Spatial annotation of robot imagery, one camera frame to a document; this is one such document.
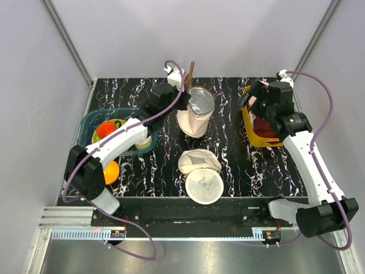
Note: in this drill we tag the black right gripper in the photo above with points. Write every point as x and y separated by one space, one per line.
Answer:
260 91

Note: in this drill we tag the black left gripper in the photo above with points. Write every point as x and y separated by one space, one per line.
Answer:
185 96

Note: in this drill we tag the cream laundry bag brown trim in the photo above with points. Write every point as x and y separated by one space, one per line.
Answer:
195 119

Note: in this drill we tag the dark maroon bra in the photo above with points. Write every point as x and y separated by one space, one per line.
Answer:
263 129

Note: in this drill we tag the pale pink bra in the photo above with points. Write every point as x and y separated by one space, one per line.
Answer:
256 90

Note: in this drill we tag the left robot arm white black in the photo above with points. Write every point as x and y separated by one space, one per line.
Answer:
85 165

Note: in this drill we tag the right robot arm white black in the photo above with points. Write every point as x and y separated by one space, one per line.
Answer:
328 209

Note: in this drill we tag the white mesh laundry bag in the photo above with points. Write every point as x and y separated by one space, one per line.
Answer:
203 182

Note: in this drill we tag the yellow plastic bin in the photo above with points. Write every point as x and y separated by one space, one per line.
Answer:
255 140

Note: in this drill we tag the cream paper cup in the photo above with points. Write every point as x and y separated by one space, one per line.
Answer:
144 144

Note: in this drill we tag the orange translucent cup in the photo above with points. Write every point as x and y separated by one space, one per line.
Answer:
105 129

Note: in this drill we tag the teal transparent plastic container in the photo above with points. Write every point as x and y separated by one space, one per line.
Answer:
94 118

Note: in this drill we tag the yellow-green plate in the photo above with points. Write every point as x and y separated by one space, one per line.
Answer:
118 123

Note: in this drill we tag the orange bowl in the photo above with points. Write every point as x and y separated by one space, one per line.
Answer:
111 173

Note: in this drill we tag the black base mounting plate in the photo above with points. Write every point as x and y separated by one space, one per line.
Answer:
184 218

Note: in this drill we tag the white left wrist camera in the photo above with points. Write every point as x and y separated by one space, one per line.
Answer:
174 78

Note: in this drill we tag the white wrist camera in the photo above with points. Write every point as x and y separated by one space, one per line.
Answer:
174 78
282 76

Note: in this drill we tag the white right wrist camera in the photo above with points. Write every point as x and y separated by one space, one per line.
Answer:
282 76

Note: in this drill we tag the aluminium frame post right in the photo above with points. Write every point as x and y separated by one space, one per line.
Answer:
319 31

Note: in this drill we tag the aluminium frame post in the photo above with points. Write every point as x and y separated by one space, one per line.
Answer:
319 31
61 29

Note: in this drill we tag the aluminium frame post left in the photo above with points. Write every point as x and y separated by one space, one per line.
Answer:
61 29

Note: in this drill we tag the aluminium front rail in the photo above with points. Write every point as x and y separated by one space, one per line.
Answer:
73 223

